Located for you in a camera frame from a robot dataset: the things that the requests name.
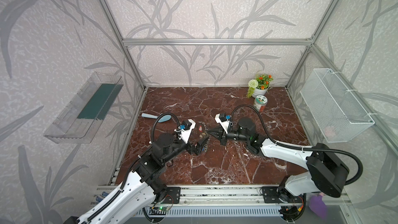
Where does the metal key ring plate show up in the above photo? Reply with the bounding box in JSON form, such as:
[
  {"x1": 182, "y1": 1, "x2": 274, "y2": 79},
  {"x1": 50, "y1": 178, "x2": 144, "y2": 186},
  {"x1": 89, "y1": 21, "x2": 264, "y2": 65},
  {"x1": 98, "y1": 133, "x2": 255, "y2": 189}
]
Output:
[{"x1": 197, "y1": 122, "x2": 210, "y2": 154}]

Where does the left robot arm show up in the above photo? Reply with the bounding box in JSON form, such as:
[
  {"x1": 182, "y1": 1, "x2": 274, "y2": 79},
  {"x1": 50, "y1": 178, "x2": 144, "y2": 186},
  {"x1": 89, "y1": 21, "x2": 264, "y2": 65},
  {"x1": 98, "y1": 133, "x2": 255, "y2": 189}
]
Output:
[{"x1": 66, "y1": 113, "x2": 209, "y2": 224}]

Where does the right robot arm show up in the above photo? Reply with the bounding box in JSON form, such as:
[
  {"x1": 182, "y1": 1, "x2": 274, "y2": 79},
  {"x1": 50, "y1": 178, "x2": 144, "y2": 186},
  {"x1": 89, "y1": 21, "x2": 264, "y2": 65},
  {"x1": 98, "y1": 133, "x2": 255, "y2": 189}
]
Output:
[{"x1": 207, "y1": 113, "x2": 364, "y2": 198}]

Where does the light blue toy shovel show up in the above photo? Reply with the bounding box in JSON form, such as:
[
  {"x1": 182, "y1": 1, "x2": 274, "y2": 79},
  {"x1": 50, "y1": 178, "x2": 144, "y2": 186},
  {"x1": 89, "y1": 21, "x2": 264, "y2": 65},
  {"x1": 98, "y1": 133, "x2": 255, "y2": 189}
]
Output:
[{"x1": 141, "y1": 113, "x2": 171, "y2": 123}]

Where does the small printed jar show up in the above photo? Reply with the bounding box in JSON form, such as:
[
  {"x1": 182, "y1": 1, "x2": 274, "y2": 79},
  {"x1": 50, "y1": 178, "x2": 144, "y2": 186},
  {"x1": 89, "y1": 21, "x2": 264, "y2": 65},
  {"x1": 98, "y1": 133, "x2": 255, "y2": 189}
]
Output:
[{"x1": 254, "y1": 95, "x2": 268, "y2": 112}]

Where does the potted artificial flower plant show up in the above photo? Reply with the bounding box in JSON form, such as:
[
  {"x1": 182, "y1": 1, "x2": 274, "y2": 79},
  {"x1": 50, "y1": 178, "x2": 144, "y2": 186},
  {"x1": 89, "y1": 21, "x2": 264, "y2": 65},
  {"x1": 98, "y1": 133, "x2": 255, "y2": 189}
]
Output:
[{"x1": 246, "y1": 74, "x2": 274, "y2": 98}]

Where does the blue dotted work glove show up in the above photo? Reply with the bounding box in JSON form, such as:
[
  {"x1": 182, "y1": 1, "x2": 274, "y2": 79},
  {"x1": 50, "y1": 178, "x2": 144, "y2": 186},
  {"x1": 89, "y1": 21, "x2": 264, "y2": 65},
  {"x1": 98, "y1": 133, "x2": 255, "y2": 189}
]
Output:
[{"x1": 95, "y1": 191, "x2": 109, "y2": 203}]

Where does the purple pink toy shovel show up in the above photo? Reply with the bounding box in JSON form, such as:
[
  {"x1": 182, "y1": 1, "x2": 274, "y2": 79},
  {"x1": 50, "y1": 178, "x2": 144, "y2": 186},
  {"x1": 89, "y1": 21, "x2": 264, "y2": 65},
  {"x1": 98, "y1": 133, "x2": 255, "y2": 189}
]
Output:
[{"x1": 309, "y1": 193, "x2": 328, "y2": 219}]

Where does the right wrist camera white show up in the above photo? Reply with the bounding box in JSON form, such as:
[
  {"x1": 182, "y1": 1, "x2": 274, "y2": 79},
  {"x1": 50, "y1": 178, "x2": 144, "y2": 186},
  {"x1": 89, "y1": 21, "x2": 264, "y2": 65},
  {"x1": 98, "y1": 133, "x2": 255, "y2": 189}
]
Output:
[{"x1": 215, "y1": 113, "x2": 231, "y2": 133}]

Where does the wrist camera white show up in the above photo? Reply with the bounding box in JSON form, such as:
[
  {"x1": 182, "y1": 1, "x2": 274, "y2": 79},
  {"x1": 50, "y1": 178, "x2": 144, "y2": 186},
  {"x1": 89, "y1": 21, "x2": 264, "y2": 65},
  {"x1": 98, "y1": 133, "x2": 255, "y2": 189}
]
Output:
[
  {"x1": 175, "y1": 119, "x2": 196, "y2": 144},
  {"x1": 215, "y1": 113, "x2": 231, "y2": 133}
]

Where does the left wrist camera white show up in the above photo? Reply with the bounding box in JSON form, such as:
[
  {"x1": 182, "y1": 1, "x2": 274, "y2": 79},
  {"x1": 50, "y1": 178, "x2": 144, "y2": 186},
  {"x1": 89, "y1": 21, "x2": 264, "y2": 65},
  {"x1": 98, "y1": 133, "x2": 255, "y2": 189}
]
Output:
[{"x1": 175, "y1": 119, "x2": 196, "y2": 144}]

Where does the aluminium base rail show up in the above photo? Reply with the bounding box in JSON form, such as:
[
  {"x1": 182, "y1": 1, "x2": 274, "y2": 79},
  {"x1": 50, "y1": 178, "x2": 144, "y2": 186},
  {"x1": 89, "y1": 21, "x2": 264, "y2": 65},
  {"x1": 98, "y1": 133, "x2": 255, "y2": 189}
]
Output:
[{"x1": 90, "y1": 184, "x2": 352, "y2": 218}]

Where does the white wire mesh basket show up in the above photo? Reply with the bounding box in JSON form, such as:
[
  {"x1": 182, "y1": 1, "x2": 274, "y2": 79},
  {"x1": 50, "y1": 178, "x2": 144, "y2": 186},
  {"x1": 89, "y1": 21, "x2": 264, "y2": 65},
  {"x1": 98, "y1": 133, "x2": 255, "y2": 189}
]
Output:
[{"x1": 300, "y1": 68, "x2": 375, "y2": 143}]

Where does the clear plastic wall shelf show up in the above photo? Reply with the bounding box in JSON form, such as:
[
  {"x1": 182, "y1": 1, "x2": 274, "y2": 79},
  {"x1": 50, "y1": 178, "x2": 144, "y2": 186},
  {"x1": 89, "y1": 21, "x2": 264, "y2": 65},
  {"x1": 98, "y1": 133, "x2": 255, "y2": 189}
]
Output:
[{"x1": 44, "y1": 72, "x2": 124, "y2": 144}]

